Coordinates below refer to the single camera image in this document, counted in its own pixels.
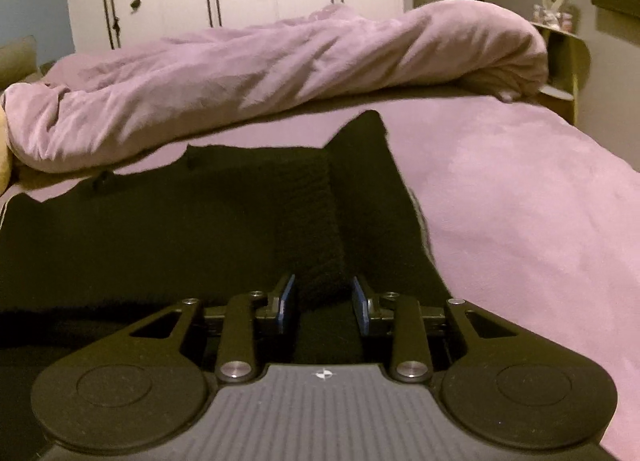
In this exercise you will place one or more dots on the purple duvet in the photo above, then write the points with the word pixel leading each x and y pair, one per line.
pixel 260 76

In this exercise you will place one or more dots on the olive cushion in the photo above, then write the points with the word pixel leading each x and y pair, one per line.
pixel 17 63

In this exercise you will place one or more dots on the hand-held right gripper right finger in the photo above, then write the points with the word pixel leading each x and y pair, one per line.
pixel 361 307

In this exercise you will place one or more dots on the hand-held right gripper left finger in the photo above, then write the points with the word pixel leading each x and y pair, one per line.
pixel 286 305

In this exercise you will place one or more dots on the black garment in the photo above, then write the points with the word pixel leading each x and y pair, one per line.
pixel 150 241

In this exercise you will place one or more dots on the yellow emoji pillow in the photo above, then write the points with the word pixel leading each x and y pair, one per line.
pixel 4 151

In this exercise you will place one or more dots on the yellow side table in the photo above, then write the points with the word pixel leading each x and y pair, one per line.
pixel 565 56

